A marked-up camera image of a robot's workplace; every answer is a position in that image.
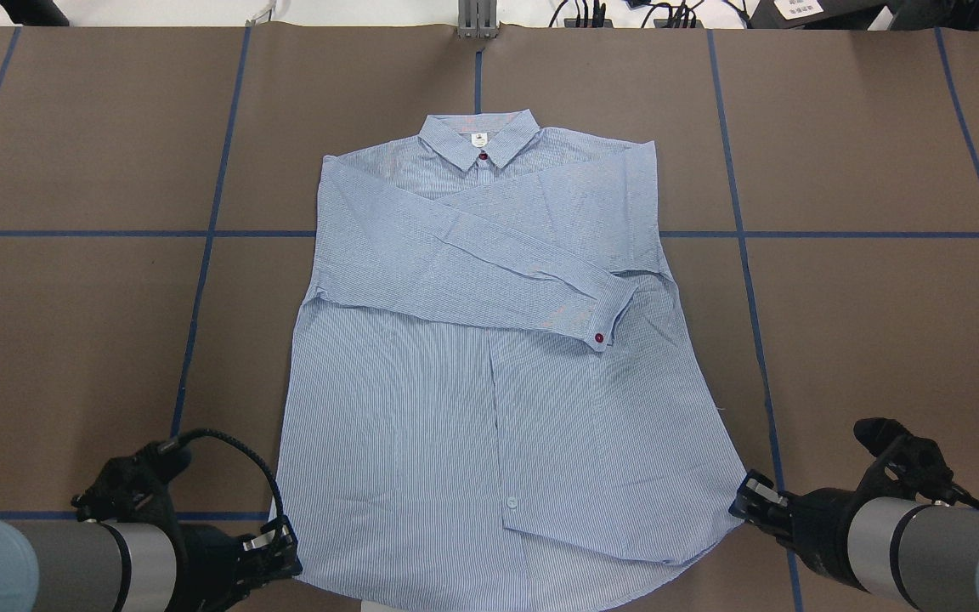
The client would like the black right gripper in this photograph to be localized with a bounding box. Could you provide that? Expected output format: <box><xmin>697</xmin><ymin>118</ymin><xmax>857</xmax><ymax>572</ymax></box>
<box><xmin>729</xmin><ymin>470</ymin><xmax>860</xmax><ymax>589</ymax></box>

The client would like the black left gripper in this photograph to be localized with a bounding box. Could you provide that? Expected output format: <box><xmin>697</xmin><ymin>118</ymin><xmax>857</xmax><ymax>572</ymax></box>
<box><xmin>173</xmin><ymin>515</ymin><xmax>303</xmax><ymax>611</ymax></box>

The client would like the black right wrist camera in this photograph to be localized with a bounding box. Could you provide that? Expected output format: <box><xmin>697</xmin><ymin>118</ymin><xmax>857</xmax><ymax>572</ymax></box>
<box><xmin>853</xmin><ymin>417</ymin><xmax>960</xmax><ymax>505</ymax></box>

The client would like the white pedestal column with base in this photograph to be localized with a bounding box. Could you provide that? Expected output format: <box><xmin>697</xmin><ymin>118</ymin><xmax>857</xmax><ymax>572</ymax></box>
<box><xmin>360</xmin><ymin>601</ymin><xmax>395</xmax><ymax>612</ymax></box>

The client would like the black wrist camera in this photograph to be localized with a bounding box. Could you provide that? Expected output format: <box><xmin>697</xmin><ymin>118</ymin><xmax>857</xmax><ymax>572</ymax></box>
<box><xmin>853</xmin><ymin>417</ymin><xmax>960</xmax><ymax>505</ymax></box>
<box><xmin>71</xmin><ymin>440</ymin><xmax>193</xmax><ymax>525</ymax></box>

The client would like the light blue striped shirt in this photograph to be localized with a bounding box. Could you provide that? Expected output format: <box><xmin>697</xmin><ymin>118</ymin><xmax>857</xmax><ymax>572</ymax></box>
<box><xmin>277</xmin><ymin>110</ymin><xmax>745</xmax><ymax>611</ymax></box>

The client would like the aluminium frame post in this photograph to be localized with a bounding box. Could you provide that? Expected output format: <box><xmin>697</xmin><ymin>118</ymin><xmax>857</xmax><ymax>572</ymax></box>
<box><xmin>457</xmin><ymin>0</ymin><xmax>500</xmax><ymax>39</ymax></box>

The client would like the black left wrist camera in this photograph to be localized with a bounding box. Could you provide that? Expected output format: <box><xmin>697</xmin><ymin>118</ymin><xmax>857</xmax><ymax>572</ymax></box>
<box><xmin>71</xmin><ymin>440</ymin><xmax>193</xmax><ymax>525</ymax></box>

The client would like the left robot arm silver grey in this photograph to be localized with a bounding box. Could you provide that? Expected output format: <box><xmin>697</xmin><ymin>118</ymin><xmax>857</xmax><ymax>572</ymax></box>
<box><xmin>0</xmin><ymin>519</ymin><xmax>303</xmax><ymax>611</ymax></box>

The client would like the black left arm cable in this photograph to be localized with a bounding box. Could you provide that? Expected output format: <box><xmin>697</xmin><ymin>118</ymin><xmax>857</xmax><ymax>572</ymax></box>
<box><xmin>158</xmin><ymin>428</ymin><xmax>286</xmax><ymax>545</ymax></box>

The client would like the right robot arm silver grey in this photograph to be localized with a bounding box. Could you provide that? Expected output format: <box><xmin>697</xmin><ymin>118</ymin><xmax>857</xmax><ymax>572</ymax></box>
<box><xmin>729</xmin><ymin>470</ymin><xmax>979</xmax><ymax>611</ymax></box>

